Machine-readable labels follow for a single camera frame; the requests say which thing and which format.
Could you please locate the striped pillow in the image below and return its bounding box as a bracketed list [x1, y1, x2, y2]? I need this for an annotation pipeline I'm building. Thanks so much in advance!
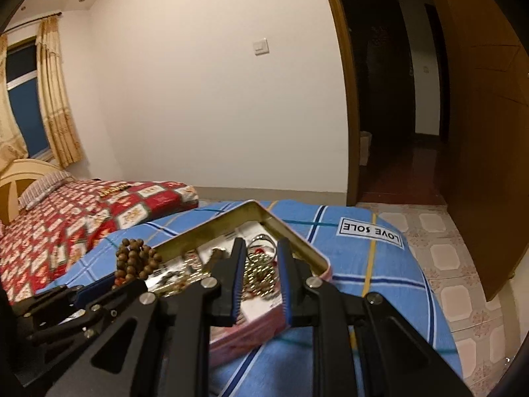
[17, 169, 77, 209]

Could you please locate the gold chain necklace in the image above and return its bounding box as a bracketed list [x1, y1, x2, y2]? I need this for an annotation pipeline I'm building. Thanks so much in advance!
[157, 252, 275, 298]

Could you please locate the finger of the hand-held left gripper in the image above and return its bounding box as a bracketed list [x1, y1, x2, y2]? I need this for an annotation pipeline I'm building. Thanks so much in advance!
[27, 280, 145, 343]
[12, 280, 116, 319]

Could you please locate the blue plaid cloth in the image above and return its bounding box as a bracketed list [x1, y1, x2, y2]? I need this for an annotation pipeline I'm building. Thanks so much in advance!
[35, 199, 464, 397]

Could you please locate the pink tin box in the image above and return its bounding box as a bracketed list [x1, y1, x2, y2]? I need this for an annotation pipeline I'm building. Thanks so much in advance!
[144, 199, 333, 367]

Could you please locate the wooden door frame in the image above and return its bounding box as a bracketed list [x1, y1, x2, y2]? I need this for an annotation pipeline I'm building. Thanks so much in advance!
[317, 0, 361, 207]

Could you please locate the wooden headboard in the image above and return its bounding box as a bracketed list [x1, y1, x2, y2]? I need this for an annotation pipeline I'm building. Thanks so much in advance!
[0, 158, 64, 226]

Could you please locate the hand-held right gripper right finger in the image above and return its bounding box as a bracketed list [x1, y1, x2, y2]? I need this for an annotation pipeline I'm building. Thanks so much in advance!
[277, 238, 474, 397]

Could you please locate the silver ring bracelet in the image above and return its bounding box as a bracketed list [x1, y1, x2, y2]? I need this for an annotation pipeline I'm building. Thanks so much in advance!
[247, 234, 277, 259]

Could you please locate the brown wooden door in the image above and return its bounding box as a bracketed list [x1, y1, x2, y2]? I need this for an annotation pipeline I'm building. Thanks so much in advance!
[419, 0, 529, 302]

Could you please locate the window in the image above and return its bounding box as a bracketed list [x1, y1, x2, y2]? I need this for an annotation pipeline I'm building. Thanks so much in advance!
[5, 37, 52, 162]

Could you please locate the wooden bead bracelet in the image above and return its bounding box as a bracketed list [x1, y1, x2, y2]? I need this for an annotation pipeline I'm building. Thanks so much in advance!
[111, 238, 163, 288]

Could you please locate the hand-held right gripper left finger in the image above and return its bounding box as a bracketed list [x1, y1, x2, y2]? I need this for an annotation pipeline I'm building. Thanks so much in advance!
[45, 238, 246, 397]

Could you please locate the red patterned bed blanket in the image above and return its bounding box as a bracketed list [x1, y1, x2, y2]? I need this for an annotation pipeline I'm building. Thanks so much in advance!
[0, 180, 200, 304]

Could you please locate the dark hallway door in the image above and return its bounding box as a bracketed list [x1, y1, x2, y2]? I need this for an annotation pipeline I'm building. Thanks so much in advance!
[342, 0, 416, 150]

